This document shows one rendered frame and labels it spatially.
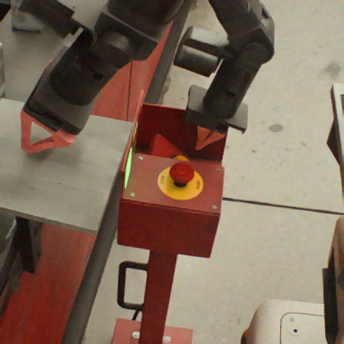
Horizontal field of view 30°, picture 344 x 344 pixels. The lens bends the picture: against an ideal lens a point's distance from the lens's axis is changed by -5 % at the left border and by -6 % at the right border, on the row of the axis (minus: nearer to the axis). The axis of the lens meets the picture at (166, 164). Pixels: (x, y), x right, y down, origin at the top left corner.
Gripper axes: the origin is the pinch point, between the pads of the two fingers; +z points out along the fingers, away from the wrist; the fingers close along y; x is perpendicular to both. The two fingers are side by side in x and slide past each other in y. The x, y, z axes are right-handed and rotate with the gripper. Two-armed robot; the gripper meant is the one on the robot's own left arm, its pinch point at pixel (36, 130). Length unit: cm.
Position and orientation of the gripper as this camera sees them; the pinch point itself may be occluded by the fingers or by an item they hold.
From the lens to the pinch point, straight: 79.5
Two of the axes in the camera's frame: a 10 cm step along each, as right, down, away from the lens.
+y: -1.9, 6.8, -7.1
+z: -5.7, 5.1, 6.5
